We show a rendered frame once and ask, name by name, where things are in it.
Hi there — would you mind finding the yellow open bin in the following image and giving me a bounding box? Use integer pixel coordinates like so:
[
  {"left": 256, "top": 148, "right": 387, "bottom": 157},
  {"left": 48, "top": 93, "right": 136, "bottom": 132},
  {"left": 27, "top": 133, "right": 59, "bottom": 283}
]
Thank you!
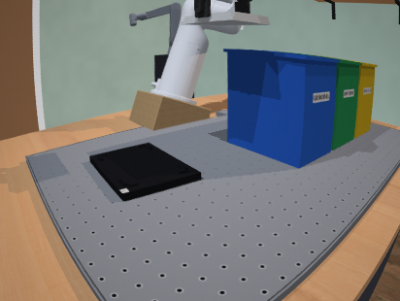
[{"left": 354, "top": 62, "right": 378, "bottom": 138}]

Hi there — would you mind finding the blue bin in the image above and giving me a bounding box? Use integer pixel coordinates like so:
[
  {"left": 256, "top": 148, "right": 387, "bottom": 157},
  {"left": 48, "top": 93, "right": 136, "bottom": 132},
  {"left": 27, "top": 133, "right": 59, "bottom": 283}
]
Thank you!
[{"left": 223, "top": 49, "right": 340, "bottom": 169}]

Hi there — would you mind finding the green bin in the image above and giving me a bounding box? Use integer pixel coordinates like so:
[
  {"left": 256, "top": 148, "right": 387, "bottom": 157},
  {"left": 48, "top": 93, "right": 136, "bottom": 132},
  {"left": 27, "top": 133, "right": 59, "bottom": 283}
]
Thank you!
[{"left": 331, "top": 59, "right": 362, "bottom": 150}]

